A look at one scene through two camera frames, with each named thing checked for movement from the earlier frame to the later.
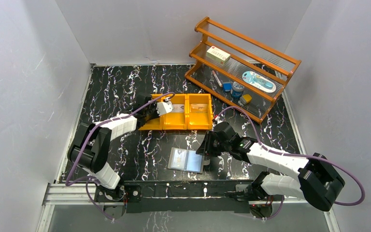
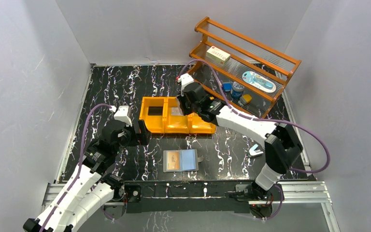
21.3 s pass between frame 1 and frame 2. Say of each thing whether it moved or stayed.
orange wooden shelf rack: stayed
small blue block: stayed
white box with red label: stayed
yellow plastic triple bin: stayed
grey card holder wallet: moved
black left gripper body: moved
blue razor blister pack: stayed
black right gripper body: moved
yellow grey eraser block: stayed
